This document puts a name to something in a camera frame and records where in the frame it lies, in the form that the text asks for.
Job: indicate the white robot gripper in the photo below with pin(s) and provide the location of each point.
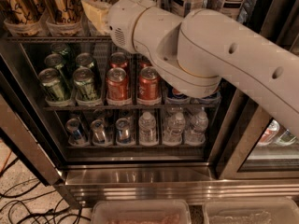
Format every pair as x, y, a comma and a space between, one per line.
121, 21

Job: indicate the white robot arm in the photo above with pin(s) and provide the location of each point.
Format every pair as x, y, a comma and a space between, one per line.
194, 53

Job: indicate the back left orange can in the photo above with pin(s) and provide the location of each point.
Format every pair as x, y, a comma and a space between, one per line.
119, 59

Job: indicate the orange can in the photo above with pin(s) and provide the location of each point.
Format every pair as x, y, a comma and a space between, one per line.
144, 62
117, 84
119, 59
149, 82

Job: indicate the middle right green can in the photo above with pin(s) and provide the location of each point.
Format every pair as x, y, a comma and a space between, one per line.
85, 59

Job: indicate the green can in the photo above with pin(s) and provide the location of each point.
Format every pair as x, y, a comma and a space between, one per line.
85, 59
53, 85
84, 81
58, 62

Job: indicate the back right orange can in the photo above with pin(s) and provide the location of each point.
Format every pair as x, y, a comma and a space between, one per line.
144, 62

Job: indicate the front left orange can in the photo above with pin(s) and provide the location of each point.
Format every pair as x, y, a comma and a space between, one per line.
117, 84

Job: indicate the middle left green can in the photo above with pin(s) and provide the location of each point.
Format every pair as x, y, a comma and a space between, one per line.
58, 62

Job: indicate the front right green can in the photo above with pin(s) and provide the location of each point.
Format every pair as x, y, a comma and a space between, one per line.
84, 81

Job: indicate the left LaCroix can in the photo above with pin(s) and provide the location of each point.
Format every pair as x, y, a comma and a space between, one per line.
22, 11

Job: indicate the front left green can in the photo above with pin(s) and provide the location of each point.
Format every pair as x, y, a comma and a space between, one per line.
53, 85

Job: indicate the front right orange can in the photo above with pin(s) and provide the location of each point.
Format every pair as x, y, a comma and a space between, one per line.
149, 82

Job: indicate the front left Pepsi can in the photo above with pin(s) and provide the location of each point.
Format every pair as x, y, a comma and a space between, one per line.
173, 93

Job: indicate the pepsi can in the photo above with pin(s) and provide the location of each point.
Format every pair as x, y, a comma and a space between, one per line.
173, 93
212, 96

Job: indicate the right blue silver can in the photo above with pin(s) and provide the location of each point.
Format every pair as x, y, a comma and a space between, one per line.
123, 131

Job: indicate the blue silver can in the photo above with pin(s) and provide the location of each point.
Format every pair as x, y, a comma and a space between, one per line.
99, 132
75, 129
123, 131

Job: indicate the middle blue silver can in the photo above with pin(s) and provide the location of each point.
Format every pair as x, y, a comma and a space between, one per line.
99, 132

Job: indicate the left blue silver can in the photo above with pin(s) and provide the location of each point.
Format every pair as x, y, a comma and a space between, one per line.
75, 129

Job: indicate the steel fridge door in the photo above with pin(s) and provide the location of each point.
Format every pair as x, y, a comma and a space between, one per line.
14, 129

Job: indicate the front right Pepsi can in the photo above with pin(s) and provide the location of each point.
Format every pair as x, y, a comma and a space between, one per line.
212, 96

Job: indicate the right Teas Tea bottle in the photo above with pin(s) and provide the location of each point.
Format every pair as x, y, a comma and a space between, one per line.
230, 0

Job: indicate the left water bottle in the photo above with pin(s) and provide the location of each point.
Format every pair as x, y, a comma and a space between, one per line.
147, 129

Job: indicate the water bottle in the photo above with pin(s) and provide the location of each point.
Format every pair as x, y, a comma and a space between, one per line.
147, 129
196, 129
173, 129

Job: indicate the middle water bottle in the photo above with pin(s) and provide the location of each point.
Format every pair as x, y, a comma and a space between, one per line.
173, 129

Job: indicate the right water bottle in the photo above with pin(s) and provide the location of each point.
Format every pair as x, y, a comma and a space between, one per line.
196, 129

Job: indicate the left clear plastic bin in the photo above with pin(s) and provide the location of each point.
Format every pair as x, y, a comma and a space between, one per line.
141, 212

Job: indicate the clear plastic bin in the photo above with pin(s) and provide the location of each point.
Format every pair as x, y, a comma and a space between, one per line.
251, 211
141, 212

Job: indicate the right clear plastic bin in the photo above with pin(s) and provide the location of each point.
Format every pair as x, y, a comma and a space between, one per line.
251, 211

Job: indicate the top wire shelf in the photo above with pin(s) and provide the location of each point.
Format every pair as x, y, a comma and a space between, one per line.
59, 39

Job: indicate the wire shelf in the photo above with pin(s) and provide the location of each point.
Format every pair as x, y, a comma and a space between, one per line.
59, 39
80, 107

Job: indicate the middle wire shelf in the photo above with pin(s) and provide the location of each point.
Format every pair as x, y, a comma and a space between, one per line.
80, 107

